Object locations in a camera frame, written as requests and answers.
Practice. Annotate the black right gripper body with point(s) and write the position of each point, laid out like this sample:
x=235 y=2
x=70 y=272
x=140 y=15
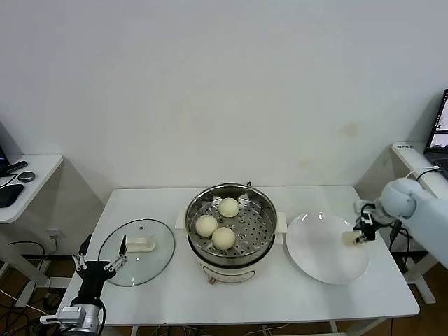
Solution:
x=367 y=231

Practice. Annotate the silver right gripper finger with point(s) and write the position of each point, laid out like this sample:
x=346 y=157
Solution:
x=355 y=231
x=360 y=241

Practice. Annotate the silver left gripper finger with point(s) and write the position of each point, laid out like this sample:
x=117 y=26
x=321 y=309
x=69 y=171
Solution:
x=85 y=245
x=122 y=246

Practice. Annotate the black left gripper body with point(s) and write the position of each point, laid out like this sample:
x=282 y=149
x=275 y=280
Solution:
x=94 y=278

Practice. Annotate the white steamed baozi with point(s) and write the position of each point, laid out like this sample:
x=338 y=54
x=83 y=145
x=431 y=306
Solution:
x=229 y=207
x=224 y=238
x=206 y=225
x=347 y=239

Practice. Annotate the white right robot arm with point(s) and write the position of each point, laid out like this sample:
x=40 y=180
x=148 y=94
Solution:
x=430 y=217

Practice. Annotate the stainless steel steamer basket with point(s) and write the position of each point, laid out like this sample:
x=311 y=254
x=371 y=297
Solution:
x=255 y=231

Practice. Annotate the white round plate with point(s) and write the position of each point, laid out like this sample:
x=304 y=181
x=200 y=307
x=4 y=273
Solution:
x=315 y=245

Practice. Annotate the white side desk with monitor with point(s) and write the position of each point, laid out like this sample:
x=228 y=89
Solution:
x=42 y=168

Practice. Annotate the black computer mouse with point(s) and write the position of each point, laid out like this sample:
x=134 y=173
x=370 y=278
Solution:
x=10 y=194

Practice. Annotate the grey round disc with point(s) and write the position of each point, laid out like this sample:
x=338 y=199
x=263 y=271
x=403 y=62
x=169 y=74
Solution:
x=27 y=175

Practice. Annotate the black remote control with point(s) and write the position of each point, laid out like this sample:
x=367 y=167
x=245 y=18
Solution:
x=17 y=165

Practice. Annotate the cream electric cooker base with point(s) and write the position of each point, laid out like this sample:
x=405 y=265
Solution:
x=231 y=271

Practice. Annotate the black open laptop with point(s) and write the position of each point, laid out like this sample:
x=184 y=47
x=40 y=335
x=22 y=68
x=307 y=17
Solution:
x=439 y=140

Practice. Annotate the black computer monitor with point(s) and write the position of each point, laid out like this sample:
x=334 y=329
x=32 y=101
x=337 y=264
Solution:
x=3 y=147

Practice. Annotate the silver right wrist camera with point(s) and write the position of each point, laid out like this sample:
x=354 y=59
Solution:
x=367 y=217

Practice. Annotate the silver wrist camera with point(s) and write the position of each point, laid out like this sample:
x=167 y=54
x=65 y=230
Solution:
x=68 y=315
x=367 y=217

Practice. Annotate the white wall socket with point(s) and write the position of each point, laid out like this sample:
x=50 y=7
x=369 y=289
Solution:
x=55 y=234

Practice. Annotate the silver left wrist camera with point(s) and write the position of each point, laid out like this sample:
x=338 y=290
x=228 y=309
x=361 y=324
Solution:
x=68 y=315

